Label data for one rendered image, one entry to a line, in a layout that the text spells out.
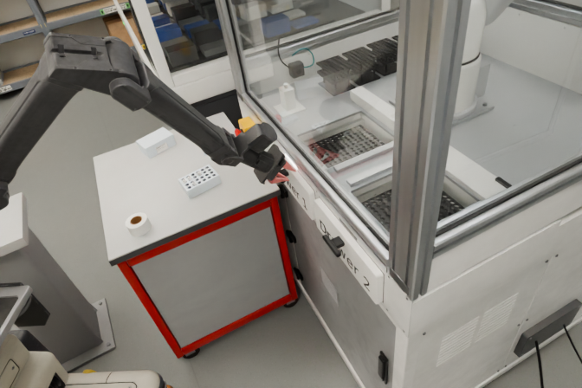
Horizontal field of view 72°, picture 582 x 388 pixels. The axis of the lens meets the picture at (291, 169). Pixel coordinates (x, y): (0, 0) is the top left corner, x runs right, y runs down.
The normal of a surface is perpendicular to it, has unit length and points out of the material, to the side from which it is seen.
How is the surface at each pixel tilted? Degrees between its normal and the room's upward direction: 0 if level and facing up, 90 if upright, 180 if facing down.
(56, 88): 121
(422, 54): 90
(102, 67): 36
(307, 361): 0
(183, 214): 0
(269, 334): 1
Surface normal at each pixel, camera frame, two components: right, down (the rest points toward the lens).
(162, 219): -0.13, -0.76
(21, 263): 0.48, 0.51
